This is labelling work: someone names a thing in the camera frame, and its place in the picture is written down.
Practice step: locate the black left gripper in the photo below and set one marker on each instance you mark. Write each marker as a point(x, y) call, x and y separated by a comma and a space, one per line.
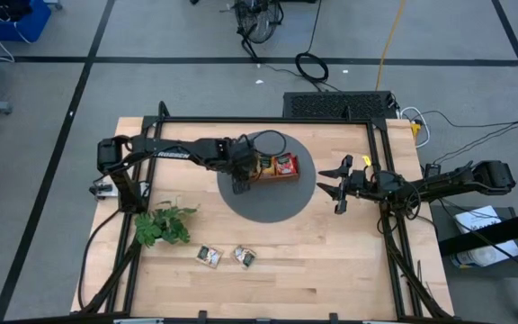
point(241, 159)

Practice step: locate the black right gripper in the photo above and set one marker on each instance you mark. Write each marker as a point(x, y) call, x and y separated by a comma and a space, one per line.
point(358, 184)

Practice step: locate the yellow tea packet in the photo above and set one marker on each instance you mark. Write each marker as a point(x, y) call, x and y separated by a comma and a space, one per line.
point(268, 167)

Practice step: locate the red tea packet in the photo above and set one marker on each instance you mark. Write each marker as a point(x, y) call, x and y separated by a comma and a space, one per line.
point(286, 164)

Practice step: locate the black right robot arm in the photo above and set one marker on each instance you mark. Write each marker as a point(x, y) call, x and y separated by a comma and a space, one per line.
point(448, 182)

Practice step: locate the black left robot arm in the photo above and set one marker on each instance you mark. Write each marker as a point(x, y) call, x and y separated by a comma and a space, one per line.
point(173, 150)

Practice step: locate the brown wooden tea box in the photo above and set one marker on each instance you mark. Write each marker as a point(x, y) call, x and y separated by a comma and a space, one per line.
point(286, 177)

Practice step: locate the beige tea packet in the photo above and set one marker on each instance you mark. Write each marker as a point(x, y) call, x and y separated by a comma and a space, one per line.
point(244, 257)
point(209, 256)

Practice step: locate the yellow gripper tag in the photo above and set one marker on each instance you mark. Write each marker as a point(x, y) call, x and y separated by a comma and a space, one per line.
point(367, 160)

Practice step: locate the round grey woven placemat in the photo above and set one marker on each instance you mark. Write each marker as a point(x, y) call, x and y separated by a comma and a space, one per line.
point(268, 202)

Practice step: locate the black perforated computer case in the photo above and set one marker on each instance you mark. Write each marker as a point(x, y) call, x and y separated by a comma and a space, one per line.
point(331, 105)

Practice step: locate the green leafy plant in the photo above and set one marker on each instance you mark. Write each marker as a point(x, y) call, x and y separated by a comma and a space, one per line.
point(160, 225)

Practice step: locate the black floor fan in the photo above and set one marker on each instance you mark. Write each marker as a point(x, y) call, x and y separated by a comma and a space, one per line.
point(259, 20)

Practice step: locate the white paper booklet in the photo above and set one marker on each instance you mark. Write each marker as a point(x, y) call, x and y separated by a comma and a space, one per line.
point(475, 220)

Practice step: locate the black stand beam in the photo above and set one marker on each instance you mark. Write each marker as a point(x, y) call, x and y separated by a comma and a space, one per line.
point(493, 231)

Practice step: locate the large blue bin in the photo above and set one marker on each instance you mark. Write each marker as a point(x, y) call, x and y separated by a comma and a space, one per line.
point(29, 24)

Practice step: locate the black metal table frame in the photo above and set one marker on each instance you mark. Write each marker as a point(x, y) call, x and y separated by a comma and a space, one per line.
point(263, 120)

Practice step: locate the silver metal bracket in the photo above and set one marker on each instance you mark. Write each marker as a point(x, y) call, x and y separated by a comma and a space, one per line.
point(106, 191)

